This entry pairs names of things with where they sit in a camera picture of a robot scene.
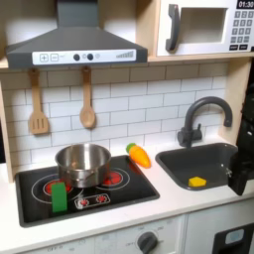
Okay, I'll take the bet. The yellow block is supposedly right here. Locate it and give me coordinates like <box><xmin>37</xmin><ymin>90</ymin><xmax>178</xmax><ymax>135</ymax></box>
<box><xmin>188</xmin><ymin>176</ymin><xmax>207</xmax><ymax>189</ymax></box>

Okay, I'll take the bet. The green block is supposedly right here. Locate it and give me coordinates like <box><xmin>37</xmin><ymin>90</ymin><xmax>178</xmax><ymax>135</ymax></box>
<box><xmin>51</xmin><ymin>182</ymin><xmax>68</xmax><ymax>213</ymax></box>

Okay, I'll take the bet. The dark grey sink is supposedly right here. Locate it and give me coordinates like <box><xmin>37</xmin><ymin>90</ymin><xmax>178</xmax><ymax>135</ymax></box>
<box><xmin>155</xmin><ymin>142</ymin><xmax>239</xmax><ymax>191</ymax></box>

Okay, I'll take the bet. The dark grey tap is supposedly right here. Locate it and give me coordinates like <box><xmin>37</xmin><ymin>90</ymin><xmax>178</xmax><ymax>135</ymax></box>
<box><xmin>177</xmin><ymin>95</ymin><xmax>233</xmax><ymax>149</ymax></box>

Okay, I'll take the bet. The black cabinet door panel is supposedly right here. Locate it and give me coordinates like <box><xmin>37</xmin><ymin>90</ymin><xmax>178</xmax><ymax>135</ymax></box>
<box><xmin>211</xmin><ymin>222</ymin><xmax>254</xmax><ymax>254</ymax></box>

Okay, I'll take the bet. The light wooden side panel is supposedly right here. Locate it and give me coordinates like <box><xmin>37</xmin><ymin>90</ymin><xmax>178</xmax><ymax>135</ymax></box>
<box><xmin>0</xmin><ymin>78</ymin><xmax>15</xmax><ymax>184</ymax></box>
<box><xmin>218</xmin><ymin>57</ymin><xmax>254</xmax><ymax>146</ymax></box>

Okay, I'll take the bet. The orange toy carrot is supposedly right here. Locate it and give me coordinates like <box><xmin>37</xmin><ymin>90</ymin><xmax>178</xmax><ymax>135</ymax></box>
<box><xmin>125</xmin><ymin>142</ymin><xmax>152</xmax><ymax>170</ymax></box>

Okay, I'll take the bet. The black toy stove top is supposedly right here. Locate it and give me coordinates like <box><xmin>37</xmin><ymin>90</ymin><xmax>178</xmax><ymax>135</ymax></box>
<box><xmin>14</xmin><ymin>154</ymin><xmax>161</xmax><ymax>228</ymax></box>

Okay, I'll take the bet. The dark grey oven knob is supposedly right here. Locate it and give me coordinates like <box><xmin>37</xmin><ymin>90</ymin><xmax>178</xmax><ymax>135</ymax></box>
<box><xmin>136</xmin><ymin>231</ymin><xmax>159</xmax><ymax>254</ymax></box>

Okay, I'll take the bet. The light wooden shelf board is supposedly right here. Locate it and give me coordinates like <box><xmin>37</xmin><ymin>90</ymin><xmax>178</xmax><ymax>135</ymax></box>
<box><xmin>147</xmin><ymin>53</ymin><xmax>254</xmax><ymax>64</ymax></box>

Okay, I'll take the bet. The white toy microwave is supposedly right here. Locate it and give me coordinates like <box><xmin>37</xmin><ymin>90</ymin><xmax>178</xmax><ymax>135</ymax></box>
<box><xmin>156</xmin><ymin>0</ymin><xmax>254</xmax><ymax>58</ymax></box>

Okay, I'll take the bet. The white oven control panel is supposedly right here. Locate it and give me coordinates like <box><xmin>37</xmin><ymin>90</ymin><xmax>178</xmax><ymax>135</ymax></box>
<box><xmin>19</xmin><ymin>214</ymin><xmax>187</xmax><ymax>254</ymax></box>

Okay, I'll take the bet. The steel pot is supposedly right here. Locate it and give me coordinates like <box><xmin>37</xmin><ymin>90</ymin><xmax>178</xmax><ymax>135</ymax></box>
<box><xmin>55</xmin><ymin>142</ymin><xmax>112</xmax><ymax>189</ymax></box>

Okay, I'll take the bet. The wooden spoon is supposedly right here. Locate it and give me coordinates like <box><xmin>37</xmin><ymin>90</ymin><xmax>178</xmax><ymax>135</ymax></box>
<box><xmin>78</xmin><ymin>65</ymin><xmax>97</xmax><ymax>130</ymax></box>

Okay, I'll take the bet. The wooden slotted spatula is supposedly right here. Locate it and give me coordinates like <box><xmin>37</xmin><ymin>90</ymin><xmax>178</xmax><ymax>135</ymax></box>
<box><xmin>27</xmin><ymin>67</ymin><xmax>51</xmax><ymax>136</ymax></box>

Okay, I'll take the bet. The grey extractor hood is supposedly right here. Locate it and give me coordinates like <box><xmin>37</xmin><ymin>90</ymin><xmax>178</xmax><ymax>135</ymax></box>
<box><xmin>5</xmin><ymin>0</ymin><xmax>149</xmax><ymax>69</ymax></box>

